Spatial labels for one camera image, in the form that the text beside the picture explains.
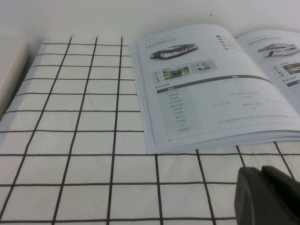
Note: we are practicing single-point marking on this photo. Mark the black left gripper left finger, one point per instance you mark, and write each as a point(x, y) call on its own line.
point(250, 199)

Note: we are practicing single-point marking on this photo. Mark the white black-grid tablecloth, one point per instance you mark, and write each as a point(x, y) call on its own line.
point(93, 164)

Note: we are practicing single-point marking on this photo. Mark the white product catalogue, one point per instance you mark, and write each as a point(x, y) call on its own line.
point(211, 105)

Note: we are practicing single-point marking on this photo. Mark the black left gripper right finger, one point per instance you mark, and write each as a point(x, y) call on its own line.
point(286, 194)

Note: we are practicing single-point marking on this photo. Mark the white rectangular box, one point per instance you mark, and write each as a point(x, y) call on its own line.
point(11, 65)

